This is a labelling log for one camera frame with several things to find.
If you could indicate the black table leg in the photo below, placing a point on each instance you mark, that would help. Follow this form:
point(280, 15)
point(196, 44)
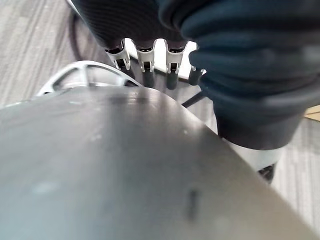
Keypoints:
point(192, 99)

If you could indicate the light wooden board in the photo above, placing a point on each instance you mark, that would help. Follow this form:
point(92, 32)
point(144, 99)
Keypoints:
point(313, 113)

